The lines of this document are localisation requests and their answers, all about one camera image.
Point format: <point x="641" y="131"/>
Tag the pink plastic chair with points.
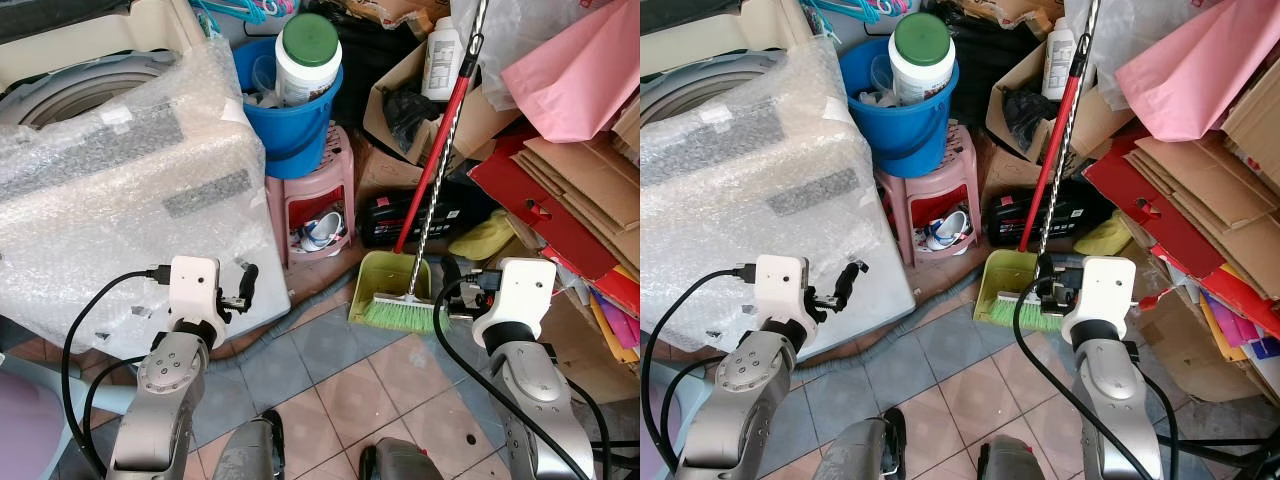
<point x="652" y="460"/>
<point x="30" y="420"/>

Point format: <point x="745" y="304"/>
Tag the black and red tool case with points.
<point x="1025" y="220"/>
<point x="400" y="222"/>

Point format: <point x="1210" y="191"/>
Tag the white top-load washing machine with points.
<point x="90" y="35"/>
<point x="720" y="40"/>

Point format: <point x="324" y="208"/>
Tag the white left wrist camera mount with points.
<point x="193" y="285"/>
<point x="778" y="285"/>

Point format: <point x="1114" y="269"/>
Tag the pink paper bag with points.
<point x="575" y="85"/>
<point x="1190" y="85"/>

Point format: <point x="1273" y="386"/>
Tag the clear plastic bag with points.
<point x="505" y="45"/>
<point x="1130" y="30"/>

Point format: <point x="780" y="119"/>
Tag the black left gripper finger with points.
<point x="248" y="280"/>
<point x="849" y="280"/>

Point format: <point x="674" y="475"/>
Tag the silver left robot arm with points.
<point x="160" y="390"/>
<point x="745" y="390"/>

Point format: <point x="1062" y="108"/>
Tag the teal plastic clothes hangers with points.
<point x="850" y="10"/>
<point x="245" y="10"/>

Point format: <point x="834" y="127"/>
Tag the grey robot leg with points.
<point x="250" y="450"/>
<point x="400" y="462"/>
<point x="865" y="450"/>
<point x="1010" y="462"/>

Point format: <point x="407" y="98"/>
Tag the white plastic detergent bottle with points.
<point x="441" y="62"/>
<point x="1058" y="62"/>

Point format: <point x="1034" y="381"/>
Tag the stack of flat brown cardboard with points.
<point x="1215" y="200"/>
<point x="590" y="190"/>

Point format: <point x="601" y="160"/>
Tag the pink plastic stool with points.
<point x="315" y="190"/>
<point x="945" y="185"/>

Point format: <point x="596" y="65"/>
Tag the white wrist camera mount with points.
<point x="520" y="295"/>
<point x="193" y="285"/>
<point x="1105" y="295"/>
<point x="778" y="285"/>

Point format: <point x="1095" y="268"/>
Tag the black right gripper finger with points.
<point x="451" y="276"/>
<point x="1046" y="268"/>

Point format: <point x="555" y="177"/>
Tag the white and blue shoes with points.
<point x="945" y="232"/>
<point x="322" y="233"/>

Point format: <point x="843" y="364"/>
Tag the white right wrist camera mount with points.
<point x="1105" y="295"/>
<point x="520" y="295"/>

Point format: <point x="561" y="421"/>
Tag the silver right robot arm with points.
<point x="1115" y="400"/>
<point x="535" y="400"/>

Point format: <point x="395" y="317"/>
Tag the clear bubble wrap sheet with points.
<point x="120" y="190"/>
<point x="740" y="190"/>

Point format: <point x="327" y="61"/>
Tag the black plastic bag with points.
<point x="1028" y="115"/>
<point x="408" y="115"/>

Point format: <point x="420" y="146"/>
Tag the grey left robot leg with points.
<point x="250" y="450"/>
<point x="865" y="450"/>

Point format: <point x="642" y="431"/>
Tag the open brown cardboard box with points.
<point x="1100" y="118"/>
<point x="480" y="120"/>

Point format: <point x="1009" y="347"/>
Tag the red cardboard sheet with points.
<point x="1135" y="205"/>
<point x="525" y="205"/>

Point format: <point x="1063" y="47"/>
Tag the grey right robot leg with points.
<point x="400" y="462"/>
<point x="1010" y="462"/>

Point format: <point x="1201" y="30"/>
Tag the yellow cloth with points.
<point x="1105" y="238"/>
<point x="485" y="240"/>

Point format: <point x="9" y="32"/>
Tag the white jar with green lid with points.
<point x="921" y="62"/>
<point x="307" y="62"/>

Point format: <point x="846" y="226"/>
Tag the colourful paper folders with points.
<point x="615" y="315"/>
<point x="1235" y="325"/>

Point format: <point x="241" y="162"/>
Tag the blue plastic bucket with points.
<point x="905" y="135"/>
<point x="295" y="135"/>

